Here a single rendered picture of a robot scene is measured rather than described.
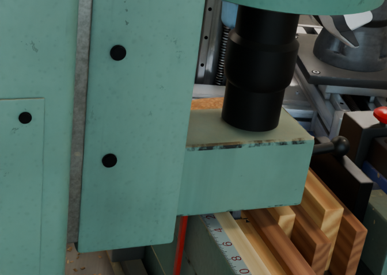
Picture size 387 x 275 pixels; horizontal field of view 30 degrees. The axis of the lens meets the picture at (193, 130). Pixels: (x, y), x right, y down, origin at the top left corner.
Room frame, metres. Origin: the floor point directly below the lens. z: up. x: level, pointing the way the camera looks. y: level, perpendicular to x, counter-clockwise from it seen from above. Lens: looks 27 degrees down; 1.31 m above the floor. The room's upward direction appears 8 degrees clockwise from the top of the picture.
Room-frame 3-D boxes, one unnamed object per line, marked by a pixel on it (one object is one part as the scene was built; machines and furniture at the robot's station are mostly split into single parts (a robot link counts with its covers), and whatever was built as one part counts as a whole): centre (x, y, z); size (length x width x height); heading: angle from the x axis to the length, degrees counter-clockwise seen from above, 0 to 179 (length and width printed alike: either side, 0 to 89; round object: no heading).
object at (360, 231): (0.64, -0.12, 0.93); 0.22 x 0.01 x 0.06; 23
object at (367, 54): (1.40, -0.30, 0.87); 0.15 x 0.15 x 0.10
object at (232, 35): (0.58, -0.05, 1.10); 0.06 x 0.06 x 0.12
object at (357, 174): (0.62, -0.17, 0.95); 0.09 x 0.07 x 0.09; 23
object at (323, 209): (0.63, -0.10, 0.94); 0.16 x 0.02 x 0.07; 23
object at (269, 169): (0.57, -0.03, 0.99); 0.14 x 0.07 x 0.09; 113
